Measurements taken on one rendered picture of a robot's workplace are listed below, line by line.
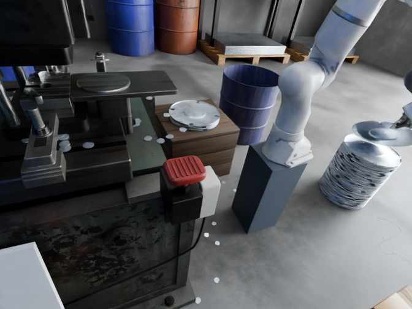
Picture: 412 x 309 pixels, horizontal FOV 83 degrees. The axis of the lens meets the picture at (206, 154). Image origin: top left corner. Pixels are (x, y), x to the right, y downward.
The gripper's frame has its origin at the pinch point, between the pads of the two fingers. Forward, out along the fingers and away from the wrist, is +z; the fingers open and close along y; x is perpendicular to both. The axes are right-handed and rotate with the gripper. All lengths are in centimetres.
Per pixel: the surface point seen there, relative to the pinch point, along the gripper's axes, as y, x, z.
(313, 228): -59, 14, 22
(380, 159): -12.1, -4.0, 18.3
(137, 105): -46, 92, -54
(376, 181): -22.4, -7.6, 24.2
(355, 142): -4.6, 8.0, 24.7
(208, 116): -25, 87, 0
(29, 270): -90, 78, -79
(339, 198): -37, 3, 36
